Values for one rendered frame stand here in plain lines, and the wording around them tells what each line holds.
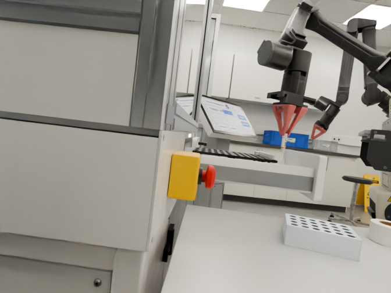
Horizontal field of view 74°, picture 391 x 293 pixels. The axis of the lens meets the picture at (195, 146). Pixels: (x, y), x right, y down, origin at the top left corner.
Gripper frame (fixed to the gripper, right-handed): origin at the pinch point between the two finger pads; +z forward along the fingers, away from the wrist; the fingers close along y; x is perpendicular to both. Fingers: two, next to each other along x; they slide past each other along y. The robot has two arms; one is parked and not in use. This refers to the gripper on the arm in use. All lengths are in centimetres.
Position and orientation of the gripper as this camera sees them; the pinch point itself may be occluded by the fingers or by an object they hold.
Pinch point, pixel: (284, 132)
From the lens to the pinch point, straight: 68.4
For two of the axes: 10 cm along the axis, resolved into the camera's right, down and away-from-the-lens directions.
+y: -9.3, -1.4, -3.4
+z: -1.7, 9.8, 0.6
